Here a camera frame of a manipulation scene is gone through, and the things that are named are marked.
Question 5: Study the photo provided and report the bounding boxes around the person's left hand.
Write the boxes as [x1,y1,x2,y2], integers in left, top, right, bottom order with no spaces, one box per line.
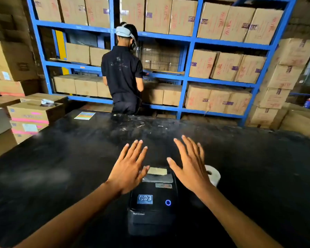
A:
[107,139,150,195]

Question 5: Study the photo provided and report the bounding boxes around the person's right hand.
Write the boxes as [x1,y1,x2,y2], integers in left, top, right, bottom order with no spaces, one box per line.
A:
[167,135,213,195]

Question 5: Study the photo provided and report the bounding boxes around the person's left forearm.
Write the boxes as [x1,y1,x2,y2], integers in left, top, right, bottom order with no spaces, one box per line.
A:
[13,181,120,248]

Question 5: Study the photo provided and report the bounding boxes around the person's right forearm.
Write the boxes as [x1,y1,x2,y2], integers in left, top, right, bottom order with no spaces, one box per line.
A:
[196,184,284,248]

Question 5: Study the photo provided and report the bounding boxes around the white label roll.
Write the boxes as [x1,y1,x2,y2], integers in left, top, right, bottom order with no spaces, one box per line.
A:
[205,165,221,188]

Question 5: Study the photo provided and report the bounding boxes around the black label printer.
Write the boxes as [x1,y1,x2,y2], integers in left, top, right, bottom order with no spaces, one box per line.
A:
[127,166,179,237]

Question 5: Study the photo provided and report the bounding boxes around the striped colour card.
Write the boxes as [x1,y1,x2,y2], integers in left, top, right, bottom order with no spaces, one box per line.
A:
[74,112,96,121]

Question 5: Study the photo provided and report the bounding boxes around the rows of shelved cardboard boxes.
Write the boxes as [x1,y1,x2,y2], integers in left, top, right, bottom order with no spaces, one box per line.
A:
[32,0,284,116]

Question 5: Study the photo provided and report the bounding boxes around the plastic-wrapped carton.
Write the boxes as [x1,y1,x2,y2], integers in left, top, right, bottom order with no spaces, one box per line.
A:
[139,44,182,73]

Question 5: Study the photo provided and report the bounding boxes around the small pink-taped cardboard box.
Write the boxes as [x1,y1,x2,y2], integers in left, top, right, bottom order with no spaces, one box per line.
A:
[9,120,50,145]

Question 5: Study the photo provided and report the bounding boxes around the open brown cardboard box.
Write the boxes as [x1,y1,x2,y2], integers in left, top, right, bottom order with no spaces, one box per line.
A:
[270,102,310,143]

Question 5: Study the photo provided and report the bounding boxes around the blue metal shelf rack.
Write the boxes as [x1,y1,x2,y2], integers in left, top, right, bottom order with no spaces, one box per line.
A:
[26,0,298,127]

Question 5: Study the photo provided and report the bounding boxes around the stack of printed cardboard boxes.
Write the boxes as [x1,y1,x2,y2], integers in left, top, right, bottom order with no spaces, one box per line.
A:
[245,38,310,129]

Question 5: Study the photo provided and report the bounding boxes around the cardboard box with red stripe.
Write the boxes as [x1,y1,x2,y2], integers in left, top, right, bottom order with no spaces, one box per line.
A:
[0,79,41,97]

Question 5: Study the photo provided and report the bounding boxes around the flat brown cardboard box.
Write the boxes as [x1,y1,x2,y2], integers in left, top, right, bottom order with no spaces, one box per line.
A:
[0,95,22,109]

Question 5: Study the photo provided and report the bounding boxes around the large plain cardboard box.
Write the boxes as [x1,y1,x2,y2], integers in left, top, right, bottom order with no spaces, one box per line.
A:
[0,40,39,82]

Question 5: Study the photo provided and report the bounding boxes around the yellow post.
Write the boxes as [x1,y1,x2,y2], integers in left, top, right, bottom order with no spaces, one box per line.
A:
[55,30,70,76]

